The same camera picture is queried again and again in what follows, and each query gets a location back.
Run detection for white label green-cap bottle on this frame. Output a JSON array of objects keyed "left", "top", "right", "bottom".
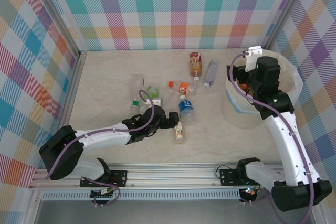
[{"left": 173, "top": 121, "right": 188, "bottom": 145}]

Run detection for green label plastic bottle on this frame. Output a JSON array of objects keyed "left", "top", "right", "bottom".
[{"left": 139, "top": 84, "right": 161, "bottom": 112}]

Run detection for white bin with plastic liner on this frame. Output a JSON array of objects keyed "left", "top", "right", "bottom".
[{"left": 221, "top": 49, "right": 303, "bottom": 130}]

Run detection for blue label water bottle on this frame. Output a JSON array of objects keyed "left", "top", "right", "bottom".
[{"left": 178, "top": 94, "right": 197, "bottom": 126}]

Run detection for clear bluish plastic bottle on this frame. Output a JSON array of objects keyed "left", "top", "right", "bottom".
[{"left": 202, "top": 60, "right": 219, "bottom": 89}]

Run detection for orange-cap orange-label clear bottle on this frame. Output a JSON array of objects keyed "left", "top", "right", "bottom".
[{"left": 167, "top": 81, "right": 197, "bottom": 97}]

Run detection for brown tea bottle red top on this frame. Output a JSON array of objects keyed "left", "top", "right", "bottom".
[{"left": 189, "top": 52, "right": 203, "bottom": 82}]

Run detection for small circuit board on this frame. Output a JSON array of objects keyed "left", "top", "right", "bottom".
[{"left": 90, "top": 187, "right": 116, "bottom": 200}]

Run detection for circuit board with lights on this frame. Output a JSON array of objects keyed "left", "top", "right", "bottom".
[{"left": 239, "top": 187, "right": 260, "bottom": 204}]

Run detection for clear bottle green neck ring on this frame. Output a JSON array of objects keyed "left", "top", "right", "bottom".
[{"left": 130, "top": 74, "right": 145, "bottom": 113}]

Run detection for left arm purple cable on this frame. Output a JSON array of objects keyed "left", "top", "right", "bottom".
[{"left": 46, "top": 90, "right": 156, "bottom": 207}]

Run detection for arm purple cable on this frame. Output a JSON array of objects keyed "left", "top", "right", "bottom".
[
  {"left": 46, "top": 90, "right": 156, "bottom": 207},
  {"left": 226, "top": 51, "right": 316, "bottom": 224}
]

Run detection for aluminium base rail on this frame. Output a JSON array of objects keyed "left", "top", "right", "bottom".
[{"left": 28, "top": 163, "right": 287, "bottom": 190}]

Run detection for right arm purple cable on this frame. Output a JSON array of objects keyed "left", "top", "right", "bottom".
[{"left": 226, "top": 51, "right": 316, "bottom": 224}]

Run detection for thin black cable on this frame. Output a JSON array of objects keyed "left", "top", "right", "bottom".
[{"left": 215, "top": 163, "right": 238, "bottom": 180}]

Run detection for slotted cable duct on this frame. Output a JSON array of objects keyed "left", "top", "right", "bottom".
[{"left": 41, "top": 191, "right": 242, "bottom": 201}]

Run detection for aluminium frame post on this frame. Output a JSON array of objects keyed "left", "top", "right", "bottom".
[
  {"left": 31, "top": 0, "right": 81, "bottom": 58},
  {"left": 265, "top": 0, "right": 309, "bottom": 49}
]

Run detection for aluminium side rail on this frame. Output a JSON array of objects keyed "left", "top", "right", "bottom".
[{"left": 68, "top": 50, "right": 88, "bottom": 99}]

